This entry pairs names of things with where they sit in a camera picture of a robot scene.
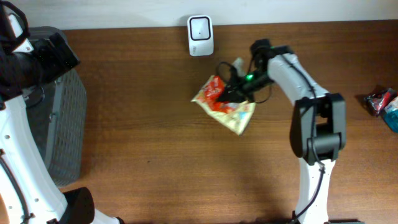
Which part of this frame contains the grey plastic lattice basket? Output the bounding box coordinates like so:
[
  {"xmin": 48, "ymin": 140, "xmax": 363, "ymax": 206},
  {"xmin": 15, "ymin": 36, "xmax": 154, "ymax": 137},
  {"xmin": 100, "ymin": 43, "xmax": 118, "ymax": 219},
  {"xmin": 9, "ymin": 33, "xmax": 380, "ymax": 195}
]
[{"xmin": 23, "ymin": 26, "xmax": 88, "ymax": 187}]

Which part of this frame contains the black snack packet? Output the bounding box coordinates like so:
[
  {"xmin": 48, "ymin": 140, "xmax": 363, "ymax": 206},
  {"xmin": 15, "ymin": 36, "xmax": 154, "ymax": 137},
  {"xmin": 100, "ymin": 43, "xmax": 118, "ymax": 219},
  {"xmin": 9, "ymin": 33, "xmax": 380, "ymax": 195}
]
[{"xmin": 364, "ymin": 88, "xmax": 397, "ymax": 116}]

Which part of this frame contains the yellow snack bag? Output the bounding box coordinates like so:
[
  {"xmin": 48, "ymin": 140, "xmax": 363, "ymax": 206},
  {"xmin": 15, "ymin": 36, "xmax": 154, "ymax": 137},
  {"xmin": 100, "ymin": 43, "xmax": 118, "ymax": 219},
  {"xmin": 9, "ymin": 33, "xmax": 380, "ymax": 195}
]
[{"xmin": 191, "ymin": 87, "xmax": 256, "ymax": 135}]

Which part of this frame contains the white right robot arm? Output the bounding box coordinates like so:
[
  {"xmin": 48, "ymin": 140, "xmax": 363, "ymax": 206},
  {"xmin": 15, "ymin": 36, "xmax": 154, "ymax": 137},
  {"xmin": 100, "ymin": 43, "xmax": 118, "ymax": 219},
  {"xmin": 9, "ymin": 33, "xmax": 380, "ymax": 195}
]
[{"xmin": 217, "ymin": 39, "xmax": 346, "ymax": 224}]

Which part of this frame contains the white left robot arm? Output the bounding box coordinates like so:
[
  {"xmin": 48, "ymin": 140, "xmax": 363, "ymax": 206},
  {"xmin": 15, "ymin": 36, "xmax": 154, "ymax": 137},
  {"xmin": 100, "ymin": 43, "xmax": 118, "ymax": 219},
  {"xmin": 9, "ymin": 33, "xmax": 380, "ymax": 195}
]
[{"xmin": 1, "ymin": 1, "xmax": 123, "ymax": 223}]

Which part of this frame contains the red snack packet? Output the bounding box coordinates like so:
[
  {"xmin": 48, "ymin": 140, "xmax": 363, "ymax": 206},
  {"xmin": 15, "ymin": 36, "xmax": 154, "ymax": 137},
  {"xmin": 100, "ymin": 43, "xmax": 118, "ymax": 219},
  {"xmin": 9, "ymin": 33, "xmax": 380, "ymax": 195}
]
[{"xmin": 198, "ymin": 75, "xmax": 239, "ymax": 113}]

